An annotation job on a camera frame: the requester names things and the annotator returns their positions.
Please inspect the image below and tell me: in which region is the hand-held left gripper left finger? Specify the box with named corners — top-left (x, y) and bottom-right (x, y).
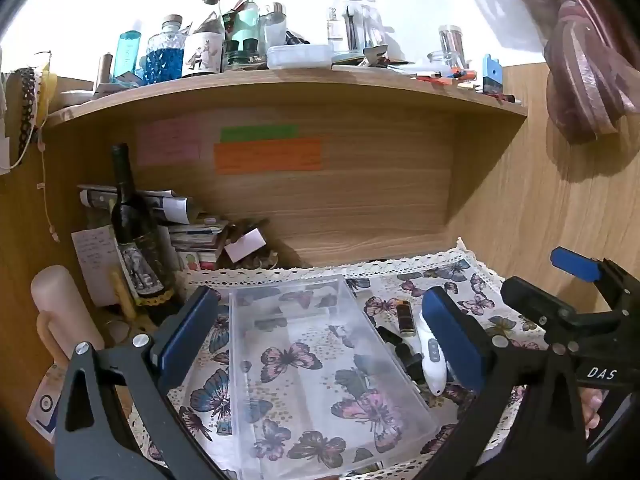
top-left (54, 285), bottom-right (221, 480)

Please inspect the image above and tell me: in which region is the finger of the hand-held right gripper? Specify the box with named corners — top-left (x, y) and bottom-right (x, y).
top-left (550, 246), bottom-right (640, 311)
top-left (501, 276), bottom-right (632, 357)

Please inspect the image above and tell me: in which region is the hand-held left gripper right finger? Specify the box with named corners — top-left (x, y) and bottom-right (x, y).
top-left (415, 286), bottom-right (589, 480)

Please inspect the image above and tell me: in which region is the white pen-shaped device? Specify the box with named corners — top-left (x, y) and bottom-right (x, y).
top-left (418, 305), bottom-right (447, 396)

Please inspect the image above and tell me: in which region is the black plastic object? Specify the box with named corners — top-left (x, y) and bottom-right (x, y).
top-left (375, 325), bottom-right (426, 386)

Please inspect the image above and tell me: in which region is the clear plastic container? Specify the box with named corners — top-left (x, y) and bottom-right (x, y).
top-left (229, 274), bottom-right (442, 480)

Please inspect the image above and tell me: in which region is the person's right hand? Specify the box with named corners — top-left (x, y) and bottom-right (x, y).
top-left (581, 392), bottom-right (604, 432)

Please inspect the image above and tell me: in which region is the yellow candle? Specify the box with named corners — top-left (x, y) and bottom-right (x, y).
top-left (109, 269), bottom-right (137, 322)

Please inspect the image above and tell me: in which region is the butterfly print tablecloth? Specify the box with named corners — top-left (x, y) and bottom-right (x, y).
top-left (127, 247), bottom-right (551, 480)

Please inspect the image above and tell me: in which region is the stack of books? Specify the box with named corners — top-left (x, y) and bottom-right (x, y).
top-left (167, 216), bottom-right (232, 272)

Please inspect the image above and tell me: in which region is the small white box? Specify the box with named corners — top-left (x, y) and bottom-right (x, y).
top-left (223, 228), bottom-right (267, 264)

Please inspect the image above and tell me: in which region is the dark wine bottle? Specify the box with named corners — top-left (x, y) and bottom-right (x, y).
top-left (108, 143), bottom-right (176, 307)

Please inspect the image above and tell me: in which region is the handwritten white note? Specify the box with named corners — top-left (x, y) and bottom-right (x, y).
top-left (70, 227), bottom-right (122, 307)

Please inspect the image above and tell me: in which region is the blue and white packet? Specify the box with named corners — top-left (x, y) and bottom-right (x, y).
top-left (29, 364), bottom-right (67, 444)

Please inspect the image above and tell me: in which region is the pink sticky note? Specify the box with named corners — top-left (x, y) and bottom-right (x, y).
top-left (135, 122), bottom-right (201, 169)

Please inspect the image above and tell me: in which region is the orange sticky note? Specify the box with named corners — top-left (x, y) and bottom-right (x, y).
top-left (213, 138), bottom-right (323, 175)

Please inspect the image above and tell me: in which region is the pink curtain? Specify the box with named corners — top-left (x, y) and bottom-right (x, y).
top-left (462, 0), bottom-right (637, 144)

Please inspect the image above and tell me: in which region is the blue box on shelf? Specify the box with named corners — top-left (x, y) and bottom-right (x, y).
top-left (482, 53), bottom-right (504, 94)

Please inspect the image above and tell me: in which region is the green sticky note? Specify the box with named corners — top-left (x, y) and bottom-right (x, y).
top-left (219, 124), bottom-right (300, 144)

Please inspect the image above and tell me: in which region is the orange pen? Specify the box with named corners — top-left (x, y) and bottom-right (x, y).
top-left (414, 67), bottom-right (476, 84)

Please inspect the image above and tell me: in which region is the glass jar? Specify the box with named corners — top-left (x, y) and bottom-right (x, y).
top-left (438, 24), bottom-right (469, 69)

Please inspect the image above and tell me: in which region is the wooden shelf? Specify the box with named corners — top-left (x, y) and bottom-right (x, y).
top-left (42, 64), bottom-right (529, 269)

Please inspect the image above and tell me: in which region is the brown cylinder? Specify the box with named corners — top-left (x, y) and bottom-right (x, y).
top-left (97, 52), bottom-right (114, 91)

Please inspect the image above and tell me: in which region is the glass bottle with blue liquid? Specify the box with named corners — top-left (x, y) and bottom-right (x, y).
top-left (143, 13), bottom-right (184, 86)

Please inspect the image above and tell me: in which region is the black lace ribbon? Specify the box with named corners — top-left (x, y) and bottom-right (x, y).
top-left (17, 67), bottom-right (39, 161)

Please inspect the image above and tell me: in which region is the illustrated label bottle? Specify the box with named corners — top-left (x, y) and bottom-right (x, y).
top-left (180, 0), bottom-right (226, 79)

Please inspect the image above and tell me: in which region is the slim blue bottle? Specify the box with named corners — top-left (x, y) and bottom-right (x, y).
top-left (113, 19), bottom-right (144, 79)

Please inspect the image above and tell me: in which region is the green spray bottle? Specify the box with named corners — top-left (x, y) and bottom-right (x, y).
top-left (224, 0), bottom-right (262, 66)

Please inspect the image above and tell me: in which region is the small clear bottle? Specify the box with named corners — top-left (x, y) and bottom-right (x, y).
top-left (262, 2), bottom-right (287, 49)

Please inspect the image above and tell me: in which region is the clear acrylic organizer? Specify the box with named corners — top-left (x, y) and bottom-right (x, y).
top-left (327, 0), bottom-right (386, 56)

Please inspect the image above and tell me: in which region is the beige cord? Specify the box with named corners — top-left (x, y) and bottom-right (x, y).
top-left (37, 124), bottom-right (59, 244)

